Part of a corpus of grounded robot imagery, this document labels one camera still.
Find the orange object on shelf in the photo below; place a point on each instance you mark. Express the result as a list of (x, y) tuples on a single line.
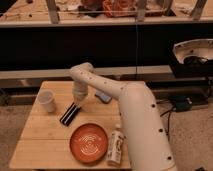
[(119, 8)]

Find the silver metal dome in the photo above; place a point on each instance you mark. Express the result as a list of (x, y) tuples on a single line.
[(197, 47)]

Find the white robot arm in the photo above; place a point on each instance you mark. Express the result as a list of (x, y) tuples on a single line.
[(148, 146)]

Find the orange round plate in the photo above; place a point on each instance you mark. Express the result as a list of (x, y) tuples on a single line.
[(88, 143)]

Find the white plastic bottle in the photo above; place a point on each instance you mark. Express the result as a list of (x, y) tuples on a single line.
[(114, 153)]

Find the translucent plastic cup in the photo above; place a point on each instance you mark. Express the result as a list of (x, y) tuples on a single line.
[(46, 99)]

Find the black power adapter box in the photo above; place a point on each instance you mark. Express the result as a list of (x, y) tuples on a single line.
[(181, 103)]

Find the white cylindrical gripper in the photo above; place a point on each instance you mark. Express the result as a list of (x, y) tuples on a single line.
[(80, 91)]

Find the wooden table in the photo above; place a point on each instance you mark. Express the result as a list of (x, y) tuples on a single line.
[(44, 142)]

